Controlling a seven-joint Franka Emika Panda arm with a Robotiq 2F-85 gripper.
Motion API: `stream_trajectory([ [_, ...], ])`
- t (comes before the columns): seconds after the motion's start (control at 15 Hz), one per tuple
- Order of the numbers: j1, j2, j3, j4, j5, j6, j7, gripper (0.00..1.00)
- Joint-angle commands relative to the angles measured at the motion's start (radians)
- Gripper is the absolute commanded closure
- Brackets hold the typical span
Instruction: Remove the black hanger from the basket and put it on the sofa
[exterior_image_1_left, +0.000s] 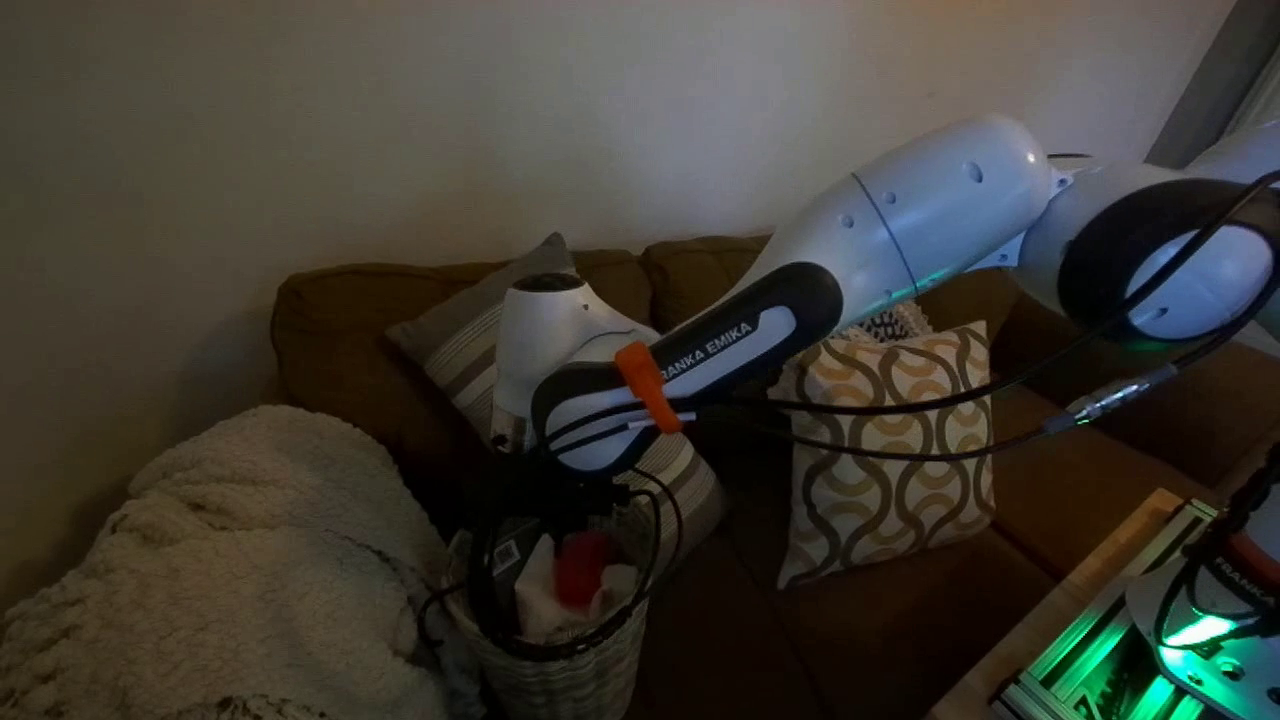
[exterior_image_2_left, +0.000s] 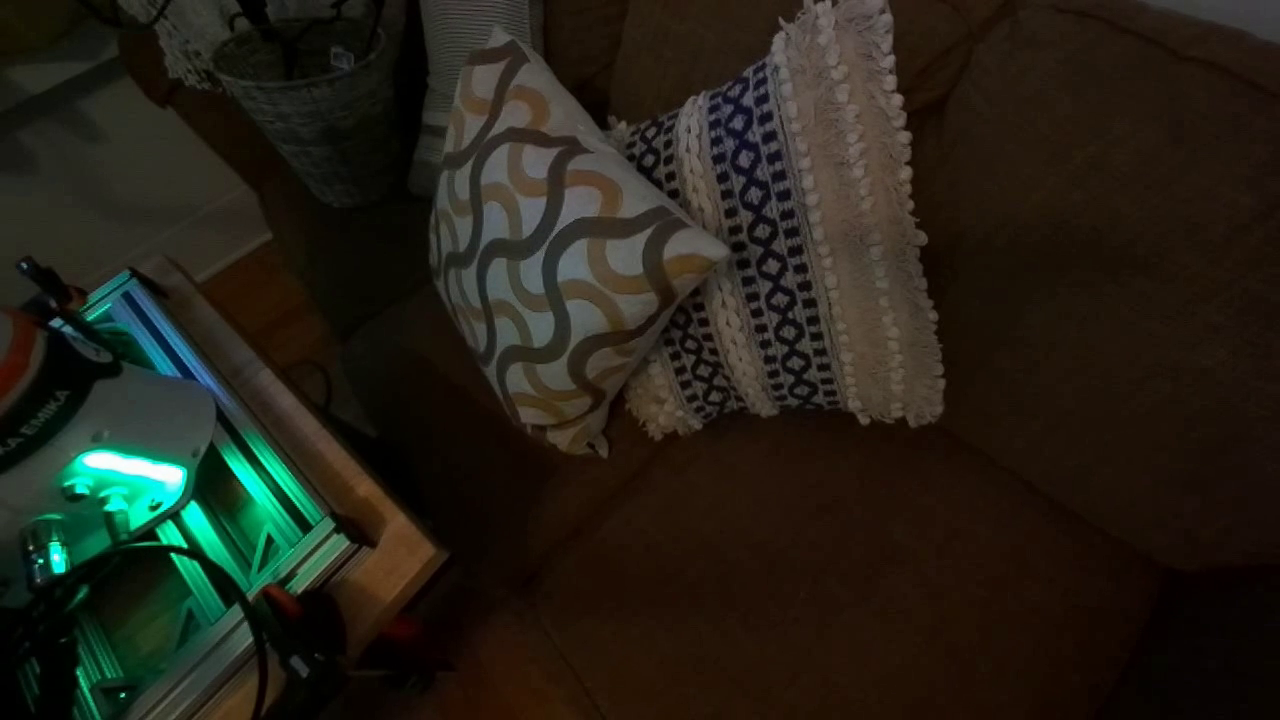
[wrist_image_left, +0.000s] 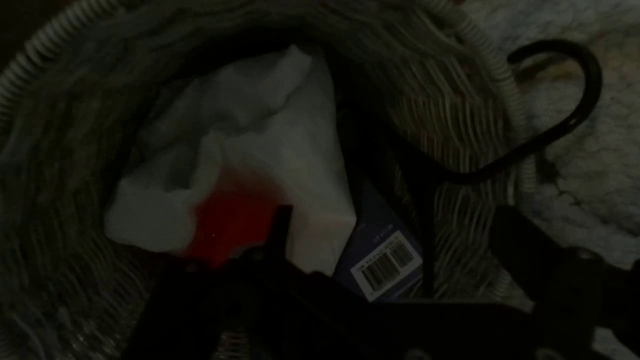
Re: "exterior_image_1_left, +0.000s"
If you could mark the woven grey basket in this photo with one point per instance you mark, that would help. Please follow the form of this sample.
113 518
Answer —
562 684

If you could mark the wave pattern throw pillow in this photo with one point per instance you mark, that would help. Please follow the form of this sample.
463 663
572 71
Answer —
880 455

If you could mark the grey window curtain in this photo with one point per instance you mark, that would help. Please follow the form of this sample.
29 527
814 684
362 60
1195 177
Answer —
1220 82

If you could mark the brown fabric sofa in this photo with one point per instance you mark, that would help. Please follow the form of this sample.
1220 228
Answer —
853 626

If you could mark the white cloth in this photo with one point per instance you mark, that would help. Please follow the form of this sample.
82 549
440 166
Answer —
540 601

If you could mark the fluffy white blanket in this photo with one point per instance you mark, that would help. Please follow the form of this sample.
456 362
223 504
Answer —
240 560

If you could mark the aluminium profile frame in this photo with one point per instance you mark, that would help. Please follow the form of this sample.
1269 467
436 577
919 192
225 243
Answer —
1082 652

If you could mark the blue white fringed pillow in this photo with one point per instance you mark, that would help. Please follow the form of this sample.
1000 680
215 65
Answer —
897 320

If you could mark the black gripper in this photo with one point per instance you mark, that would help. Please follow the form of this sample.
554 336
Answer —
547 501

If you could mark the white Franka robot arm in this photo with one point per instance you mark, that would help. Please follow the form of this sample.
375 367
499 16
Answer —
932 212

